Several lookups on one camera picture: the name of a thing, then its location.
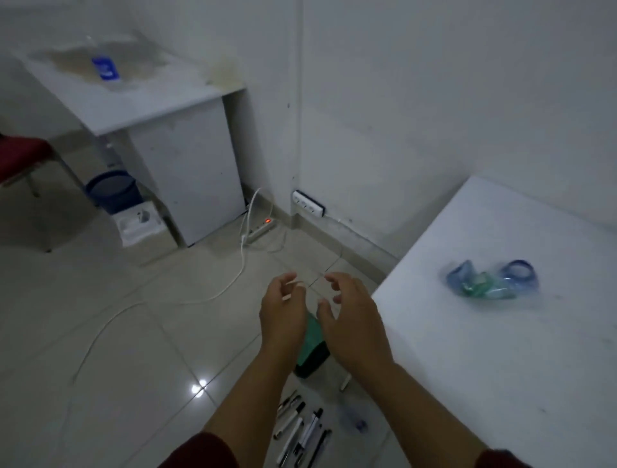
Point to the person's left hand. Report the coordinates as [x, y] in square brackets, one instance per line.
[282, 320]

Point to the person's right hand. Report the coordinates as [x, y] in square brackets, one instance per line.
[356, 328]

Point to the person's right thumb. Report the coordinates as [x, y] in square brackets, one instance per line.
[325, 314]

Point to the person's left fingers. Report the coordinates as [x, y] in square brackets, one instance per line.
[284, 283]

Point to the person's right forearm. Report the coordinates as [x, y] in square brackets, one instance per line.
[434, 414]

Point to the person's left forearm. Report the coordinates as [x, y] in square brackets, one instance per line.
[241, 400]

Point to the green and black pen holder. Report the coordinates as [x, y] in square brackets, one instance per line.
[313, 349]

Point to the white power strip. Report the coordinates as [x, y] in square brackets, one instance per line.
[259, 229]

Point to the single white marker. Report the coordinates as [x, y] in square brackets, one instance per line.
[345, 383]

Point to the small clear plastic wrapper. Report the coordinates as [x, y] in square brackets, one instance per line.
[354, 418]

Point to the row of black white markers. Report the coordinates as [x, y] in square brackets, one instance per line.
[301, 429]

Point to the white plastic dispenser base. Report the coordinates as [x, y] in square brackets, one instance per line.
[140, 222]

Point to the clear bag of blue-green plastic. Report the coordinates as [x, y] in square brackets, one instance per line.
[487, 281]

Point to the blue bucket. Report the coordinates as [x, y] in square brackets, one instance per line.
[113, 190]

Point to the white desk with cabinet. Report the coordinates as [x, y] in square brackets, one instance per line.
[144, 115]

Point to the red chair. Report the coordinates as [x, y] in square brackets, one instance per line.
[21, 154]

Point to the white wall socket strip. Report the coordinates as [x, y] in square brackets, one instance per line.
[308, 203]

